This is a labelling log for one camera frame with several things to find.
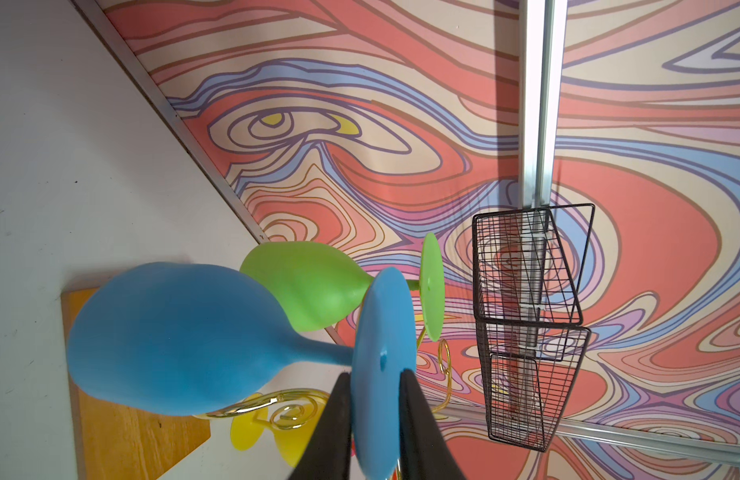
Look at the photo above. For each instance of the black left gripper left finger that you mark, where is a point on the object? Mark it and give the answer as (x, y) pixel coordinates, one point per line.
(328, 453)

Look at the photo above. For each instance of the black wire basket left wall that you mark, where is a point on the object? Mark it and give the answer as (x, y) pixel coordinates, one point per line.
(527, 273)

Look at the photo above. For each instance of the green plastic wine glass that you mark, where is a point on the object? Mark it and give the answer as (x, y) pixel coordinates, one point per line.
(319, 285)

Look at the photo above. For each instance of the gold wire glass rack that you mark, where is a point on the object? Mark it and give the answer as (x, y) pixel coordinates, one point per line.
(376, 412)

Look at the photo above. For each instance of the blue plastic wine glass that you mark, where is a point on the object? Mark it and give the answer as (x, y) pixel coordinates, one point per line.
(188, 339)

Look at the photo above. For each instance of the yellow plastic wine glass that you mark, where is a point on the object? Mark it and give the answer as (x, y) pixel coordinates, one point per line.
(292, 428)

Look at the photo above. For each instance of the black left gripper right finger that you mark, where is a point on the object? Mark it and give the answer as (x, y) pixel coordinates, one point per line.
(423, 450)

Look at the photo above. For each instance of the wooden rack base board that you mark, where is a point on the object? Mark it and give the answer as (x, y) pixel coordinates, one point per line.
(117, 442)

